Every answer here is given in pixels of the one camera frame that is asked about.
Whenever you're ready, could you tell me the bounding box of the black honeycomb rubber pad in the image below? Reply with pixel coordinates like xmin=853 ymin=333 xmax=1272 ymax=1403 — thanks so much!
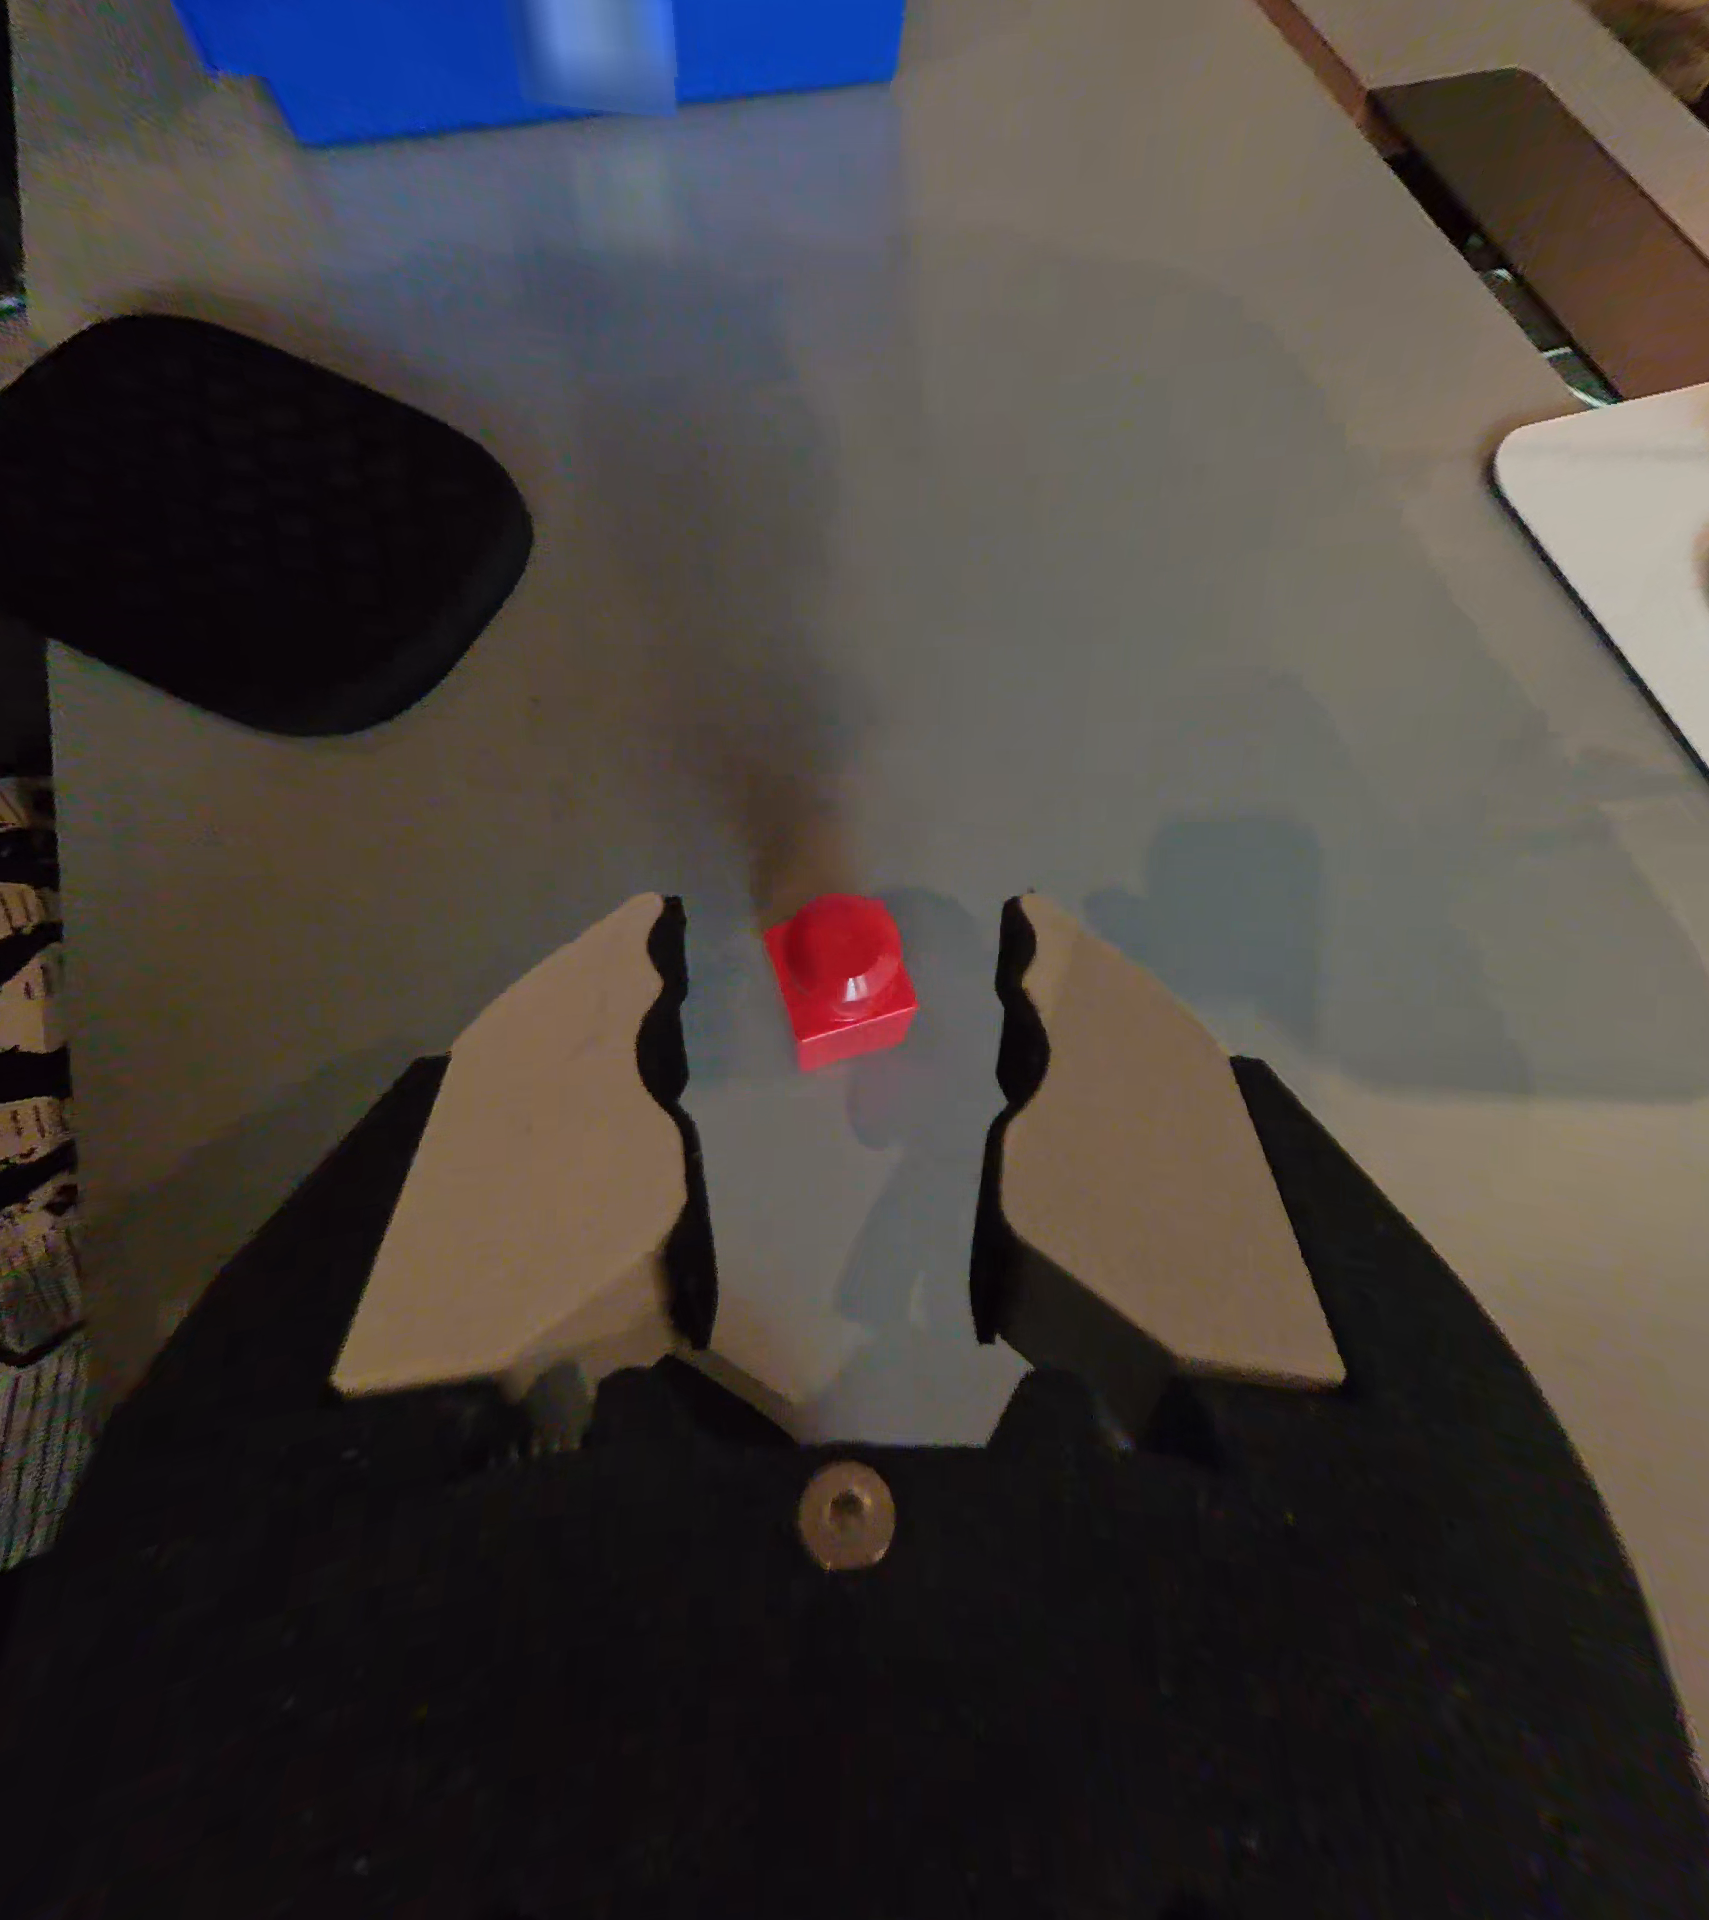
xmin=0 ymin=306 xmax=538 ymax=745

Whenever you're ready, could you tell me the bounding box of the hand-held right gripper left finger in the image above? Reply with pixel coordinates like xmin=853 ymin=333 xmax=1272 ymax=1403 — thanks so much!
xmin=331 ymin=895 xmax=719 ymax=1406

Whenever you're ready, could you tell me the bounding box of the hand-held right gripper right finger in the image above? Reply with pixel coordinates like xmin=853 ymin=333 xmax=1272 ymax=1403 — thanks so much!
xmin=975 ymin=895 xmax=1355 ymax=1394

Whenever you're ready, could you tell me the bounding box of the red single-stud mega block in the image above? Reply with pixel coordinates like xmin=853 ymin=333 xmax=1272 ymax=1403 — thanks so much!
xmin=762 ymin=893 xmax=925 ymax=1077

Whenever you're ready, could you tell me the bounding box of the blue bin with white label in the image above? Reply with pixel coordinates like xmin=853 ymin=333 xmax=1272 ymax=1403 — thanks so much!
xmin=170 ymin=0 xmax=911 ymax=156

